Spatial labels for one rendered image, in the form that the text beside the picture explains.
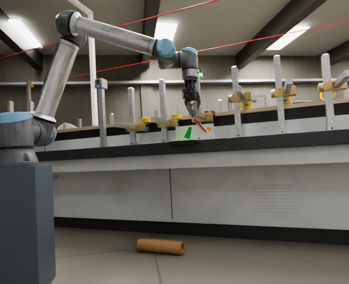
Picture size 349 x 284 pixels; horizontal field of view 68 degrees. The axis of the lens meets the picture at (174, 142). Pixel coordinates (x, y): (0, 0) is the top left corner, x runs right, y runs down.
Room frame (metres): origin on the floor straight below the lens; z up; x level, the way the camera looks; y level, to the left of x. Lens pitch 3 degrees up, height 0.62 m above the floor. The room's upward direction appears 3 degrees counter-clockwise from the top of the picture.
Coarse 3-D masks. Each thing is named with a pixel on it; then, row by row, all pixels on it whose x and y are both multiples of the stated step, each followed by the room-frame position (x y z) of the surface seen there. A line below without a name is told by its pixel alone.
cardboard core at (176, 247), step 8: (144, 240) 1.68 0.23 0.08; (152, 240) 1.67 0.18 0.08; (160, 240) 1.66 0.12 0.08; (168, 240) 1.65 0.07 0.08; (144, 248) 1.66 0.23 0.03; (152, 248) 1.64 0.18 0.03; (160, 248) 1.62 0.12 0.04; (168, 248) 1.60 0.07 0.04; (176, 248) 1.58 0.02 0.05; (184, 248) 1.64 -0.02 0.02
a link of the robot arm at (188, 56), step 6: (186, 48) 1.38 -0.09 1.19; (192, 48) 1.38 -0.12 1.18; (180, 54) 1.38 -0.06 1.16; (186, 54) 1.38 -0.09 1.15; (192, 54) 1.37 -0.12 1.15; (180, 60) 1.38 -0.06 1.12; (186, 60) 1.38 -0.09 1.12; (192, 60) 1.37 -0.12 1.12; (186, 66) 1.38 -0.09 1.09; (192, 66) 1.37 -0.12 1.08
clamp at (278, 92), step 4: (276, 88) 1.50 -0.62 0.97; (280, 88) 1.49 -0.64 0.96; (292, 88) 1.47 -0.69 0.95; (272, 92) 1.50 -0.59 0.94; (276, 92) 1.50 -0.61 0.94; (280, 92) 1.49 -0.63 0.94; (292, 92) 1.47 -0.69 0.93; (296, 92) 1.46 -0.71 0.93; (272, 96) 1.51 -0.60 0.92; (276, 96) 1.50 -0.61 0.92; (284, 96) 1.51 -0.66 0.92; (288, 96) 1.52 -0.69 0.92
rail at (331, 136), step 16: (336, 128) 1.40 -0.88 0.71; (144, 144) 1.79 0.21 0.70; (160, 144) 1.75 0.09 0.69; (192, 144) 1.67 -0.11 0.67; (208, 144) 1.63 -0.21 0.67; (224, 144) 1.60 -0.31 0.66; (240, 144) 1.56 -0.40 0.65; (256, 144) 1.53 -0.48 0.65; (272, 144) 1.50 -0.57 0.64; (288, 144) 1.47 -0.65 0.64; (304, 144) 1.44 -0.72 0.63; (320, 144) 1.41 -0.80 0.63; (336, 144) 1.39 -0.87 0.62; (48, 160) 2.11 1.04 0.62
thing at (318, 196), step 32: (160, 128) 2.01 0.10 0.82; (224, 128) 1.83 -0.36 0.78; (256, 128) 1.76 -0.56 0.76; (288, 128) 1.68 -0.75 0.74; (320, 128) 1.62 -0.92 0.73; (64, 192) 2.36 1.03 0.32; (96, 192) 2.23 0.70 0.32; (128, 192) 2.12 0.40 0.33; (160, 192) 2.02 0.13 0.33; (192, 192) 1.93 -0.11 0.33; (224, 192) 1.84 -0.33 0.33; (256, 192) 1.77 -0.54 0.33; (288, 192) 1.70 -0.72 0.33; (320, 192) 1.63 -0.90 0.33; (64, 224) 2.40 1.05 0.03; (96, 224) 2.27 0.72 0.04; (128, 224) 2.16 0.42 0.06; (160, 224) 2.05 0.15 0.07; (192, 224) 1.96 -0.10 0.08; (224, 224) 1.87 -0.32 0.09; (256, 224) 1.77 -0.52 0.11; (288, 224) 1.70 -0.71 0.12; (320, 224) 1.63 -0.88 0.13
